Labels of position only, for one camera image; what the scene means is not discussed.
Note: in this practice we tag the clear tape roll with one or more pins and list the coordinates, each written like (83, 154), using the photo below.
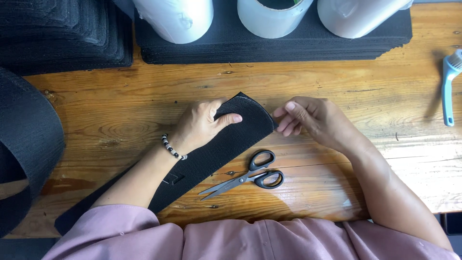
(270, 20)

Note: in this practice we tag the light blue brush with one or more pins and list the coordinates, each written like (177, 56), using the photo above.
(448, 90)

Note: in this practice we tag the tall stack of black sheets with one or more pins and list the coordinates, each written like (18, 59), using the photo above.
(61, 34)

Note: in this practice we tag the black hook-and-loop strip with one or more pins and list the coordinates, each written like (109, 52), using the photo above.
(220, 150)

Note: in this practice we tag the person's left hand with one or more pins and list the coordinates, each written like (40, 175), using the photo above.
(195, 126)

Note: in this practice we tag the white film roll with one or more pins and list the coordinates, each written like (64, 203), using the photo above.
(177, 18)
(355, 16)

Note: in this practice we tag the person's pink shirt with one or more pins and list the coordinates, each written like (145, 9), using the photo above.
(231, 240)

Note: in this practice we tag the large black strip roll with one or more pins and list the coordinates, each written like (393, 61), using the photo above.
(27, 144)

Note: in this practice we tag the wide stack of black sheets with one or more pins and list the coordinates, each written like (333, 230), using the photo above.
(274, 48)

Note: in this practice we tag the person's right hand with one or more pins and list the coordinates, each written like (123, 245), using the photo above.
(317, 119)

